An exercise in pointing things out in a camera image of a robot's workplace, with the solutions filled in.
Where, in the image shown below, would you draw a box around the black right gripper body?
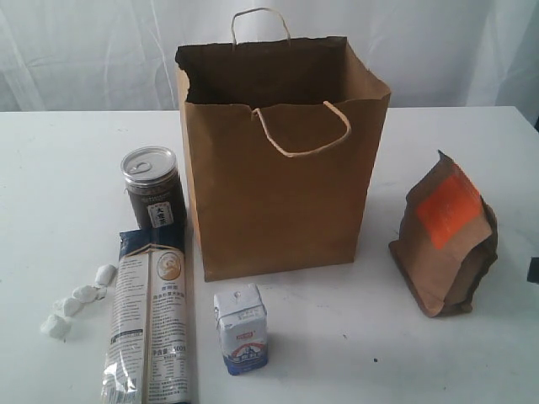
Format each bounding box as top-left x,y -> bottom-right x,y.
526,260 -> 539,283

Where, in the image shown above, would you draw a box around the brown pouch orange label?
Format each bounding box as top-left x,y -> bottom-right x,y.
388,153 -> 498,317

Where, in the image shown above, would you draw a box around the dark tea can silver lid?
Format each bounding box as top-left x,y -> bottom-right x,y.
120,146 -> 186,229

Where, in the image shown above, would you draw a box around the brown paper bag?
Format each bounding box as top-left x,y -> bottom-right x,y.
174,8 -> 392,283

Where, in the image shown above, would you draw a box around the small white blue milk carton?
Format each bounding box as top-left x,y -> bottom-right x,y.
214,283 -> 269,375

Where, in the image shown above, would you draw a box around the long pasta packet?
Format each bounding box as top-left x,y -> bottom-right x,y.
101,224 -> 191,403

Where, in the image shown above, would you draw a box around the white marshmallow top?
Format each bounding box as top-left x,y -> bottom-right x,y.
94,264 -> 117,287

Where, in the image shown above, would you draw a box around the white marshmallow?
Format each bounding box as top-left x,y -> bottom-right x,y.
72,285 -> 100,304
94,264 -> 117,287
40,314 -> 71,340
53,296 -> 83,317

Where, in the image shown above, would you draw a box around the white marshmallow bottom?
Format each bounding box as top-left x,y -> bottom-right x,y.
40,314 -> 71,340

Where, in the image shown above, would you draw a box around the white backdrop curtain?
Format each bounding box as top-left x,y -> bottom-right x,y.
1,1 -> 538,120

